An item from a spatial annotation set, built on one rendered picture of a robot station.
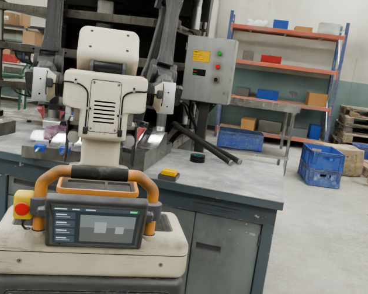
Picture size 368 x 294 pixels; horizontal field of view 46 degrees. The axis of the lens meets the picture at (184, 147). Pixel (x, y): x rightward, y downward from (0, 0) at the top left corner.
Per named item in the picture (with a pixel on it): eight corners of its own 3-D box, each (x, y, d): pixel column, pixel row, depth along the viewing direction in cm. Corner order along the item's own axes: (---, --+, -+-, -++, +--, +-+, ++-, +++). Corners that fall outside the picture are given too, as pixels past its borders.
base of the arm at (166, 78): (150, 85, 154) (183, 88, 156) (150, 70, 159) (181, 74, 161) (146, 102, 160) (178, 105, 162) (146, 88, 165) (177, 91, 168)
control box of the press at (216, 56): (203, 265, 284) (235, 39, 256) (159, 256, 290) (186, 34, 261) (208, 252, 306) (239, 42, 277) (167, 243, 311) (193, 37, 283)
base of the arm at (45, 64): (24, 71, 145) (61, 75, 148) (28, 56, 151) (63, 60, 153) (25, 90, 152) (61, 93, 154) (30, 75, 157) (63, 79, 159)
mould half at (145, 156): (143, 172, 192) (146, 142, 190) (89, 162, 197) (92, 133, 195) (170, 152, 241) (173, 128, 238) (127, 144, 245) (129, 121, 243)
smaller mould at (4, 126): (-8, 137, 221) (-8, 124, 220) (-34, 133, 224) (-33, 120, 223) (15, 132, 241) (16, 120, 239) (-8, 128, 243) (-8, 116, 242)
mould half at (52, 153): (79, 163, 195) (81, 139, 192) (20, 157, 192) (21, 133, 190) (93, 141, 243) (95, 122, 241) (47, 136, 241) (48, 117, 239)
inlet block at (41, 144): (41, 157, 184) (41, 145, 183) (29, 156, 183) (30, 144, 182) (48, 151, 197) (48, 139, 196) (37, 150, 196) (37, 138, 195)
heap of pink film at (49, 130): (77, 144, 204) (78, 128, 203) (39, 140, 203) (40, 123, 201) (85, 134, 230) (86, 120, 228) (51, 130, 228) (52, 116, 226)
